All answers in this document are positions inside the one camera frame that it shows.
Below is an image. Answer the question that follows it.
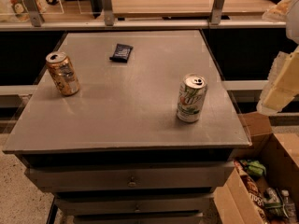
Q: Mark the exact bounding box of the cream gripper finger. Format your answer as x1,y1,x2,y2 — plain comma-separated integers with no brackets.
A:
256,49,299,116

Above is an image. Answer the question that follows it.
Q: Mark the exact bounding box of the white green 7up can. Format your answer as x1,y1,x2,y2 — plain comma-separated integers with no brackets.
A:
177,74,207,123

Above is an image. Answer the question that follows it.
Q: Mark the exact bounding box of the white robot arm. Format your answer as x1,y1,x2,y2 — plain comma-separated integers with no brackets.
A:
257,0,299,116

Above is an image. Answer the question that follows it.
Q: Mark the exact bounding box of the orange soda can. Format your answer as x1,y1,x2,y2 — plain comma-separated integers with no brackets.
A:
46,51,80,96

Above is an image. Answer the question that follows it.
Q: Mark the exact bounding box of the cardboard box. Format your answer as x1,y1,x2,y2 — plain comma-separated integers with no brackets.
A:
215,112,299,224

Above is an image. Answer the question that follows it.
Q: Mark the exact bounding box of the green snack bag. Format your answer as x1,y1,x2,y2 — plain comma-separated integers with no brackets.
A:
240,160,266,177

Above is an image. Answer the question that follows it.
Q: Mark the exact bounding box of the brown chip bag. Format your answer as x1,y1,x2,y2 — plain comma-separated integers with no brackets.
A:
234,160,270,224

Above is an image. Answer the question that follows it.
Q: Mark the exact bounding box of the clear plastic water bottle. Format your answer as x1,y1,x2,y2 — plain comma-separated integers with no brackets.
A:
281,189,298,224

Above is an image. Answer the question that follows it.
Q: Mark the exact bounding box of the grey drawer cabinet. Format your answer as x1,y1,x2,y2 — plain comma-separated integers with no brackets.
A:
4,31,249,224

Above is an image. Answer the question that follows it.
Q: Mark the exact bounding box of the dark blue snack wrapper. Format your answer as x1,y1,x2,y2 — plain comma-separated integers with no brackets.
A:
109,44,133,63

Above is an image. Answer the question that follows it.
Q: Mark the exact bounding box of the round brass drawer knob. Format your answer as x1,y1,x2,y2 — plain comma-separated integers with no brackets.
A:
127,176,137,188

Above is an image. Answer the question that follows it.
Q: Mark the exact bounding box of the colourful snack package top left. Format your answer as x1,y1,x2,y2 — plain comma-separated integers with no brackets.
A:
0,0,46,22

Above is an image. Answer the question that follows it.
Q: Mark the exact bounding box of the grey metal bracket right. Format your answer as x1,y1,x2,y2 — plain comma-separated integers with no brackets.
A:
209,0,225,25

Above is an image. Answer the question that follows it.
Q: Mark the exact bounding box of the grey metal bracket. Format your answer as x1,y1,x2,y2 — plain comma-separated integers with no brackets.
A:
102,0,115,26
209,0,225,25
23,0,44,27

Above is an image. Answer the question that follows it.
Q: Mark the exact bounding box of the grey metal bracket middle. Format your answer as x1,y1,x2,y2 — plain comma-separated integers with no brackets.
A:
102,0,115,26

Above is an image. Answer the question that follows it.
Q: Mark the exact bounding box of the grey metal bracket left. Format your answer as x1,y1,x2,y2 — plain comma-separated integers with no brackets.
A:
23,0,44,27

